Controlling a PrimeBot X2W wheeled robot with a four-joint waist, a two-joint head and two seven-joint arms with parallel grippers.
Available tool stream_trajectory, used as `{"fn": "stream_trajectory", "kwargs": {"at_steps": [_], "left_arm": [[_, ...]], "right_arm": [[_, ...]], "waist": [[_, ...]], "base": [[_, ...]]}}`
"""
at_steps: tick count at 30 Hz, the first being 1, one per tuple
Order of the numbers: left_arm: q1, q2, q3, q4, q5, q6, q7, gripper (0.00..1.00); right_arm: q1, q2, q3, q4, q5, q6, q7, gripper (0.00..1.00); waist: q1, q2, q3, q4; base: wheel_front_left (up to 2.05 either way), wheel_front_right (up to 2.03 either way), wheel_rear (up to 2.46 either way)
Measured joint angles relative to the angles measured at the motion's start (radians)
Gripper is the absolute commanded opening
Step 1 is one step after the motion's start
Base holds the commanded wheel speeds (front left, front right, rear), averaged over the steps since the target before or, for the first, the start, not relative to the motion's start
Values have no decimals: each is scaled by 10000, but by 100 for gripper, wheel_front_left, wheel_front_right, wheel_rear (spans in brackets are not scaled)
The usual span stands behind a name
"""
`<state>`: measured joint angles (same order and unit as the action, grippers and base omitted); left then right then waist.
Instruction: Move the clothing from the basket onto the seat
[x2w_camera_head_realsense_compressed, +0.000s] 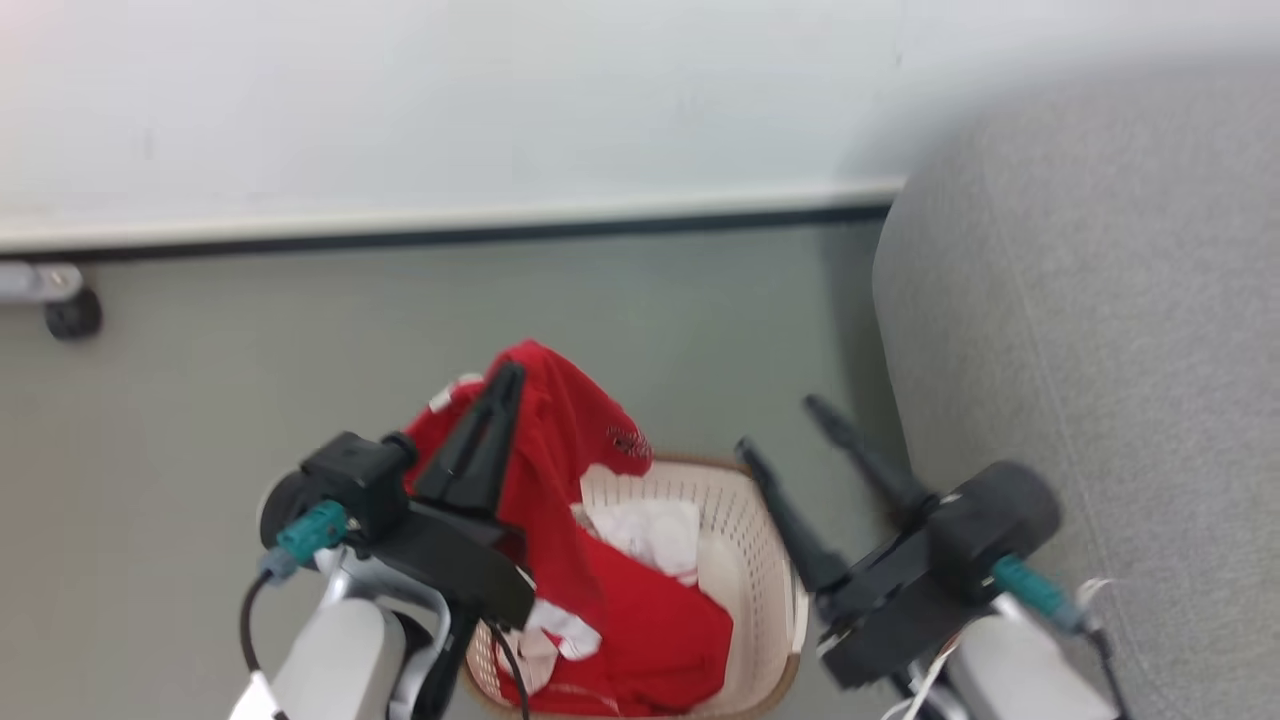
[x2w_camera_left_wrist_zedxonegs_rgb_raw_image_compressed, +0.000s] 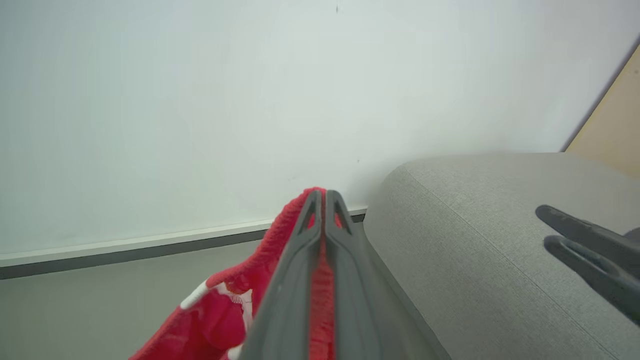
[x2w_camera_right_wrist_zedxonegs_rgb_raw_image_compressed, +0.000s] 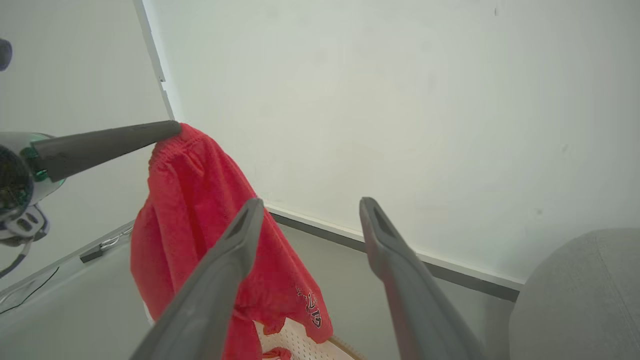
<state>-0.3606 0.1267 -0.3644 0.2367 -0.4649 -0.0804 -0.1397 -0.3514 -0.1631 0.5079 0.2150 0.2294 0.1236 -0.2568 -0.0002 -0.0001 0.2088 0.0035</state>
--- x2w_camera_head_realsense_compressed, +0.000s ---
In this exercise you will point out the red garment with white trim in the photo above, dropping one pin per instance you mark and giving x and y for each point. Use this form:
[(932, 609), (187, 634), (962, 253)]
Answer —
[(650, 630)]

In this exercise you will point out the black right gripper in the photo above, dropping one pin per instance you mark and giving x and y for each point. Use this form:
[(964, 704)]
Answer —
[(890, 620)]

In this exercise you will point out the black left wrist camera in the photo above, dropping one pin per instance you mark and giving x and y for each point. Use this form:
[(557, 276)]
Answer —
[(360, 480)]

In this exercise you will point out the cream perforated laundry basket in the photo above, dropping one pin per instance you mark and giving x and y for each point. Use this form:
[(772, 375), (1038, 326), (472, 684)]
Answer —
[(745, 560)]

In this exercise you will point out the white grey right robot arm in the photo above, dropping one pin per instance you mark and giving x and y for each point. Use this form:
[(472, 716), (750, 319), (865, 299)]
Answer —
[(1010, 670)]

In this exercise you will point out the dark baseboard strip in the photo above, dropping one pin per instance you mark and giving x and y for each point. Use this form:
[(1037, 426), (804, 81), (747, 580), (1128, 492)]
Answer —
[(450, 237)]

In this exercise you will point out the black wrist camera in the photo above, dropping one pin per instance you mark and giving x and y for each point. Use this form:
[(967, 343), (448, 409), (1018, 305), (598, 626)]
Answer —
[(1000, 520), (360, 480)]

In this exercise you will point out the black caster wheel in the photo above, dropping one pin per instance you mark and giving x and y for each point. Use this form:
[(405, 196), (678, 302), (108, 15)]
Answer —
[(74, 315)]

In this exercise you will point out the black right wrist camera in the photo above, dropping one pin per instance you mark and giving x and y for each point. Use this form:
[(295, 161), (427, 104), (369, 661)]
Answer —
[(1000, 520)]

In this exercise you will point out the grey fabric sofa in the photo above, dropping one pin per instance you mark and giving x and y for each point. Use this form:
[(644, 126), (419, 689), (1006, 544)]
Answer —
[(1120, 350)]

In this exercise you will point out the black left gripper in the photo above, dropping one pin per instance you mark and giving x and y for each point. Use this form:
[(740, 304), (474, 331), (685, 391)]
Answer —
[(470, 565)]

